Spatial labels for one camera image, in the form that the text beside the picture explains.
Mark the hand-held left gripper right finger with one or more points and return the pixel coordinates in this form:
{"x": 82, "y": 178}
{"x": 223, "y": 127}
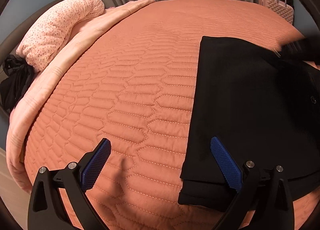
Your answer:
{"x": 225, "y": 161}

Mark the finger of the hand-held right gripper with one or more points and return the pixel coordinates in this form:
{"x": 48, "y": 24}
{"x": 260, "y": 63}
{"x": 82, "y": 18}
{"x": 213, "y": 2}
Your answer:
{"x": 300, "y": 49}

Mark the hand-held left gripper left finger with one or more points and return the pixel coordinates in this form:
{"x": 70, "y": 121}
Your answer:
{"x": 96, "y": 163}

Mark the black pants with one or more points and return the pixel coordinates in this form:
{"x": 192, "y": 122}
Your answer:
{"x": 250, "y": 95}

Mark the pink suitcase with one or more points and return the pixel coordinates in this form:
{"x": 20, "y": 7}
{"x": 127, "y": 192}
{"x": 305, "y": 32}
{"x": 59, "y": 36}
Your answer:
{"x": 280, "y": 10}

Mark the bed with pink quilted cover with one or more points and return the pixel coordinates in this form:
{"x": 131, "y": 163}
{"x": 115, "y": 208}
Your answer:
{"x": 125, "y": 82}

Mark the pink blanket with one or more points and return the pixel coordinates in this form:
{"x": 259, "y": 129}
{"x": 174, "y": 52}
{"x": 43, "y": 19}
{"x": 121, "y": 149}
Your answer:
{"x": 37, "y": 90}

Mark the black cloth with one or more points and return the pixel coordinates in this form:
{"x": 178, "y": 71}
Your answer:
{"x": 15, "y": 85}

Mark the floral pink pillow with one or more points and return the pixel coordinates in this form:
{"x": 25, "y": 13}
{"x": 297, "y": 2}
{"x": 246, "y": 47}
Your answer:
{"x": 55, "y": 27}

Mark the grey headboard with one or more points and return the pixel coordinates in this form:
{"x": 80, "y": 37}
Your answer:
{"x": 15, "y": 35}

